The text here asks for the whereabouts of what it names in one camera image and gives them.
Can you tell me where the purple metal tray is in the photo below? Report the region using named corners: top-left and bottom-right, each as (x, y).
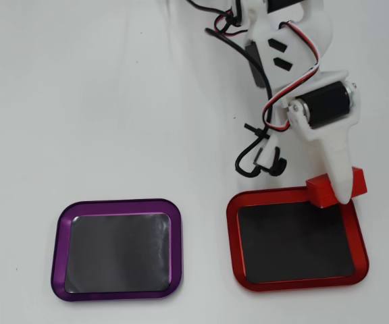
top-left (50, 198), bottom-right (184, 302)

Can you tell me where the red perforated block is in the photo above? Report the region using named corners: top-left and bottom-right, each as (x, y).
top-left (305, 166), bottom-right (368, 209)

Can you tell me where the red white black servo wire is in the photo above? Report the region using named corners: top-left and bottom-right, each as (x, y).
top-left (263, 20), bottom-right (321, 133)
top-left (214, 9), bottom-right (249, 38)

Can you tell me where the red metal tray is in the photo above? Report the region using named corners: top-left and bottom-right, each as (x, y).
top-left (226, 186), bottom-right (370, 293)

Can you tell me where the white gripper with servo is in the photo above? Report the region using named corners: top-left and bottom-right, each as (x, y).
top-left (244, 20), bottom-right (361, 205)

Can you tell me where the white camera bracket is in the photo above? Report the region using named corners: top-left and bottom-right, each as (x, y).
top-left (255, 134), bottom-right (287, 177)

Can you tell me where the black zip tie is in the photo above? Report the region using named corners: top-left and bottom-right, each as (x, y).
top-left (243, 123), bottom-right (271, 139)

